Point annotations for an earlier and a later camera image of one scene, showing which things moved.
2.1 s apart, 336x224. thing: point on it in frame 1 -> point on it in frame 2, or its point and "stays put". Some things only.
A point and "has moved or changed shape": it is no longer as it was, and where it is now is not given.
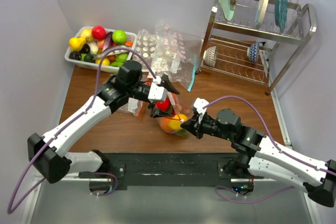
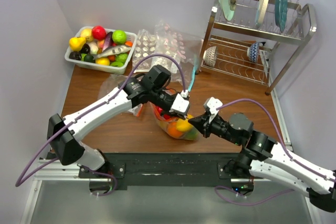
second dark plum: x=85 y=49 stays put
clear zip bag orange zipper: x=172 y=125 has moved or changed shape
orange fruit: x=164 y=122 -> x=172 y=130
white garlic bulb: x=93 y=48 stays put
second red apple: x=98 y=32 stays put
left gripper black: x=156 y=113 -> x=176 y=114
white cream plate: x=264 y=1 stays put
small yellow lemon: x=105 y=61 stays put
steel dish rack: x=251 y=47 stays put
